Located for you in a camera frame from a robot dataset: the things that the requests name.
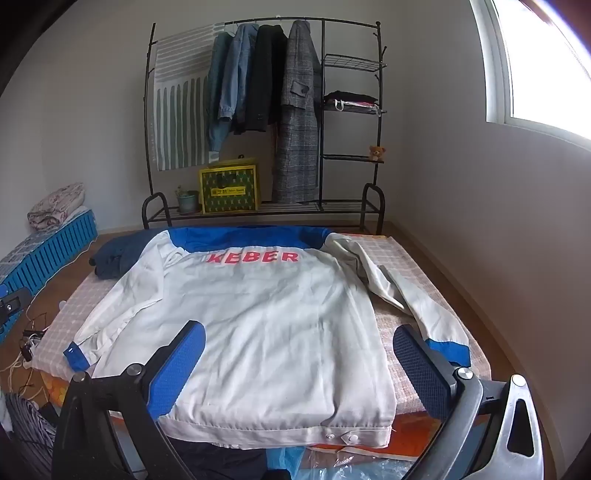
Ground green striped wall cloth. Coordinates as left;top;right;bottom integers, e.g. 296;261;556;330
151;23;232;172

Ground window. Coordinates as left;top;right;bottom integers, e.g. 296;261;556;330
468;0;591;148

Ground folded dark clothes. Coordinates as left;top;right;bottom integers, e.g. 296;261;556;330
323;90;382;113

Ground clear blue plastic bag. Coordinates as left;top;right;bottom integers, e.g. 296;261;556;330
265;445;426;480

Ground floral folded cloth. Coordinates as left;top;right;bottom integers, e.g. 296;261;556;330
27;183;86;230

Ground blue denim jacket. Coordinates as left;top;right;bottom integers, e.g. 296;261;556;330
219;23;260;123
205;31;234;152

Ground dark blue garment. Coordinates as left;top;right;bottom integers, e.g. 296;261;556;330
89;229;158;281

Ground black coat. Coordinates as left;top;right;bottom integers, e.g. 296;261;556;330
233;24;289;136

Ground black clamp device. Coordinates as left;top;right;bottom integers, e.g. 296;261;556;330
0;287;32;333

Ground blue slatted crate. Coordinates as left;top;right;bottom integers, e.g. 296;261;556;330
0;209;99;344

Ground navy cloth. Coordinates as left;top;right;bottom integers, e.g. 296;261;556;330
173;440;278;480

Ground small potted plant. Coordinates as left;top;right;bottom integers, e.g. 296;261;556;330
174;185;200;214

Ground pink checked blanket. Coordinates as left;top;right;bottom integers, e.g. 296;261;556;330
34;233;490;416

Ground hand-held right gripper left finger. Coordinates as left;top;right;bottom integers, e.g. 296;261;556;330
53;319;207;480

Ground green yellow patterned box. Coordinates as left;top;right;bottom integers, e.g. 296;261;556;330
198;158;262;214

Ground tangle of cables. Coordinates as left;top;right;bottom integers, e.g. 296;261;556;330
0;300;63;398

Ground dark striped clothing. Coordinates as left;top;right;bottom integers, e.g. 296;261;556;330
0;392;58;480

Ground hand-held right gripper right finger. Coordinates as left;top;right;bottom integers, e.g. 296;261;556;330
392;323;561;480

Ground white and blue jacket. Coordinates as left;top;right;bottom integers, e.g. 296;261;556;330
63;224;472;450

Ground grey plaid coat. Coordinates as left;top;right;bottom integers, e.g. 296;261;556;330
271;19;324;205

